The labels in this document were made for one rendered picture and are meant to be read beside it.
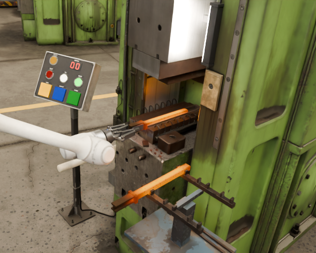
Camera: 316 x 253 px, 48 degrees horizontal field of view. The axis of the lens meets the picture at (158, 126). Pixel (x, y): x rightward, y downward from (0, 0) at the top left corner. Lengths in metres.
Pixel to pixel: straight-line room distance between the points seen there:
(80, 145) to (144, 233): 0.49
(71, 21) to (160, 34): 4.89
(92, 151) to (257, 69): 0.74
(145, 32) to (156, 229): 0.90
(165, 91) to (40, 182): 1.44
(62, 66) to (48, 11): 4.34
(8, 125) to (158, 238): 0.78
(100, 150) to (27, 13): 5.37
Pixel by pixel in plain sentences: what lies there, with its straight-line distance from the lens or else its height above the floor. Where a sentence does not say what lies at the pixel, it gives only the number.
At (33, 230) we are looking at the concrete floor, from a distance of 2.70.
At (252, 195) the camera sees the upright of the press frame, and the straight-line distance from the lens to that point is 2.19.
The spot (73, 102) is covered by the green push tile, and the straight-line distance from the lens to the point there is 2.07.
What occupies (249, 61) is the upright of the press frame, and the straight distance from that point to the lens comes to 1.51.
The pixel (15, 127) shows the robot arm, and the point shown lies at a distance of 1.48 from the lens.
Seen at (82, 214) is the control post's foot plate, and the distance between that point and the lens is 2.76.
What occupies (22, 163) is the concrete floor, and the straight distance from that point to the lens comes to 3.35.
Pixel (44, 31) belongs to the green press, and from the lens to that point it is 6.49.
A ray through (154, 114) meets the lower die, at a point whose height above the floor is 0.99.
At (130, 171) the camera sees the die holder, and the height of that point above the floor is 0.71.
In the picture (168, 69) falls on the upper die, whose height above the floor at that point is 1.31.
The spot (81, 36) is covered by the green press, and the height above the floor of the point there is 0.15.
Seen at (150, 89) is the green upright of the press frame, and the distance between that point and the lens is 2.05.
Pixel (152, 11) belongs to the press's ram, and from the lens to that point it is 1.66.
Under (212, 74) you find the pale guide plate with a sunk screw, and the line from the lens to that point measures 1.61.
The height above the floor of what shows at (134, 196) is 0.98.
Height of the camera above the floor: 1.88
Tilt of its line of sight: 29 degrees down
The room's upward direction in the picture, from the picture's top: 6 degrees clockwise
